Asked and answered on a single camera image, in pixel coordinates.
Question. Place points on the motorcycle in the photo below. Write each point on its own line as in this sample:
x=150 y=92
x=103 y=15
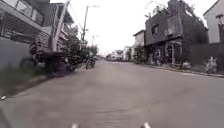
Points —
x=90 y=62

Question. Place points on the pale building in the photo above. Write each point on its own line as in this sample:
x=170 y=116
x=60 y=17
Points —
x=139 y=38

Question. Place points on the grey asphalt road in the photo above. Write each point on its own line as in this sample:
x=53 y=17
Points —
x=133 y=96

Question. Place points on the trees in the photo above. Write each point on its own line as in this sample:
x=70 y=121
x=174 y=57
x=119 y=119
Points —
x=76 y=46

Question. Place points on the utility pole with lamp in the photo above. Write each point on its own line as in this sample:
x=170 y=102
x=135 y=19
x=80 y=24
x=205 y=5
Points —
x=85 y=23

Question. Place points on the dark parked vehicle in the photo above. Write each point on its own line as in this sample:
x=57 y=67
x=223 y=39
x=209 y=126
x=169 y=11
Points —
x=53 y=61

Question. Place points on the dark grey building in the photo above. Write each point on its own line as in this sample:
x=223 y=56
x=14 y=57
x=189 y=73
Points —
x=166 y=30

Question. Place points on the leaning pale pole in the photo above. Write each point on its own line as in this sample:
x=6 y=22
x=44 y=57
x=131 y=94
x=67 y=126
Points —
x=60 y=23

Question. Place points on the robot's own part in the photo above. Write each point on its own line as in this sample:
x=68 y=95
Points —
x=145 y=125
x=74 y=126

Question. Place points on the kerb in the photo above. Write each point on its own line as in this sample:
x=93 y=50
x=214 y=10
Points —
x=186 y=70

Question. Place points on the grass strip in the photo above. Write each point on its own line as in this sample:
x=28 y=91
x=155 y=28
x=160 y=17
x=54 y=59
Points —
x=20 y=78

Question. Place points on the building with balconies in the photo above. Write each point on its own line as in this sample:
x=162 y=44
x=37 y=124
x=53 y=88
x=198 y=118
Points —
x=20 y=20

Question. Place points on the pale house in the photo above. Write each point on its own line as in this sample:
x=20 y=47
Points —
x=215 y=23

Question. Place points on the dark wall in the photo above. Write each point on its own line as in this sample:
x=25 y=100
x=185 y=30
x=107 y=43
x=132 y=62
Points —
x=200 y=53

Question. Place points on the grey wall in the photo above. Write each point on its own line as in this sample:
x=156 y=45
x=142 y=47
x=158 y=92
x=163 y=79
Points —
x=13 y=53

